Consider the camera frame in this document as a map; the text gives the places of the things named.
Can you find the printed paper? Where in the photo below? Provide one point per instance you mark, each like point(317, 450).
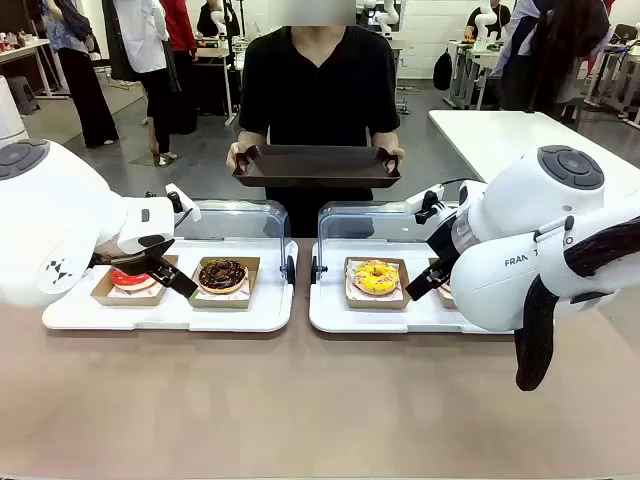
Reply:
point(352, 292)
point(142, 292)
point(235, 297)

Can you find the chocolate donut with nuts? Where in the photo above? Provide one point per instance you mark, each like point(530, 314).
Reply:
point(222, 275)

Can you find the white display tray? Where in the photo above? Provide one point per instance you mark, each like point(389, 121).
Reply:
point(375, 320)
point(165, 320)

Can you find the yellow sprinkled donut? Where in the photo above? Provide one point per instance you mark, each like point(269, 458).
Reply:
point(374, 277)

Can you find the person's left hand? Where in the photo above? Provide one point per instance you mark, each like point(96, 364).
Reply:
point(397, 154)

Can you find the dark brown serving tray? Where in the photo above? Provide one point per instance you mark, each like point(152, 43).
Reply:
point(315, 167)

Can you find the long haired person in dark clothes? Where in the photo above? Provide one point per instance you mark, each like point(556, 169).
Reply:
point(560, 55)

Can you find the cardboard box of chocolate donut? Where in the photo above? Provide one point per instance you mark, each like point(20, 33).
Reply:
point(252, 270)

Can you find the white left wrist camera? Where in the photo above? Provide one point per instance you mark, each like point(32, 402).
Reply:
point(182, 205)

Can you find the cardboard box of yellow donut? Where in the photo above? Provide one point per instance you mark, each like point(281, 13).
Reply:
point(402, 300)

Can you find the person in white coat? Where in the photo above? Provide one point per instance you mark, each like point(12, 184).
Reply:
point(145, 50)

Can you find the person in blue patterned top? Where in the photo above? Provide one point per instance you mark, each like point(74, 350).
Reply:
point(82, 75)

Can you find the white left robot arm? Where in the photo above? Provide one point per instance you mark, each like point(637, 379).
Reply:
point(45, 215)

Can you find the printed paper under chocolate donut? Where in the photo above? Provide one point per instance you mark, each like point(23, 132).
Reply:
point(235, 297)

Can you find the clear plastic display lid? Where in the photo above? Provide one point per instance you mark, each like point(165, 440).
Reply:
point(235, 220)
point(365, 220)

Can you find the person in red top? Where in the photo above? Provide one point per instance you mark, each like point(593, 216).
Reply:
point(182, 40)

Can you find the cardboard box of dark sprinkled donut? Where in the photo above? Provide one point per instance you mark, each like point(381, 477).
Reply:
point(442, 300)

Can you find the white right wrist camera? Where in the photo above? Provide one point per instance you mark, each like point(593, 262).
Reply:
point(425, 200)

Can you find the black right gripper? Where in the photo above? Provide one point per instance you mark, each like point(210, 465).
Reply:
point(442, 240)

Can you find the person's left forearm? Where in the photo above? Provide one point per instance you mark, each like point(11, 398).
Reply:
point(385, 137)

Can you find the person's right hand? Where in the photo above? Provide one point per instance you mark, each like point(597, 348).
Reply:
point(235, 152)

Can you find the seated person in black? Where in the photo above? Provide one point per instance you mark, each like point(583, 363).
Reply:
point(482, 15)

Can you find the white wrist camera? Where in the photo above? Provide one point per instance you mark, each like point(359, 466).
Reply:
point(182, 205)
point(425, 200)

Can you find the red glazed donut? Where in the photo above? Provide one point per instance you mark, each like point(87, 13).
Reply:
point(131, 281)

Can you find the person in black shirt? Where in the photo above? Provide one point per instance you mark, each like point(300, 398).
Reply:
point(320, 85)

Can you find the printed paper under yellow donut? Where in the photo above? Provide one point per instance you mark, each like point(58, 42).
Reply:
point(352, 292)

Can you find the person's right forearm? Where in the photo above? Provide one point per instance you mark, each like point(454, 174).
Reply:
point(252, 136)

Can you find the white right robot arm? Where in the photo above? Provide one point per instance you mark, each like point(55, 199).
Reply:
point(510, 220)

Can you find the white round appliance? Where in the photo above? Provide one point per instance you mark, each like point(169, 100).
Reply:
point(9, 112)

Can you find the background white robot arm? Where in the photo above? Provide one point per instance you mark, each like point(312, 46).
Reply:
point(487, 30)

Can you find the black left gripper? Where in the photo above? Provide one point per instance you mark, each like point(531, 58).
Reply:
point(125, 258)

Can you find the black backpack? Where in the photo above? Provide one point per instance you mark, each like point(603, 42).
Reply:
point(442, 70)

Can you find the white table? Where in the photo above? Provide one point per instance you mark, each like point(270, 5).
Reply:
point(500, 140)

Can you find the cardboard box of red donut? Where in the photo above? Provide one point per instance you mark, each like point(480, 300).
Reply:
point(105, 295)

